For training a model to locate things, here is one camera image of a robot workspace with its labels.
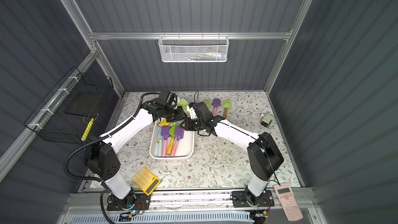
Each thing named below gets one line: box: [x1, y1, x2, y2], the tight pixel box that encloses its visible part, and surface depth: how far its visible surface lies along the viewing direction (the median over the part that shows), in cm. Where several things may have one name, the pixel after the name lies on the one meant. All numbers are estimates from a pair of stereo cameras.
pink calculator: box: [273, 182, 304, 222], surface depth 74 cm
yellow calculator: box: [131, 166, 161, 196], surface depth 80 cm
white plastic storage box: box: [149, 120, 195, 160], surface depth 91 cm
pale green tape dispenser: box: [260, 110, 275, 128], surface depth 101 cm
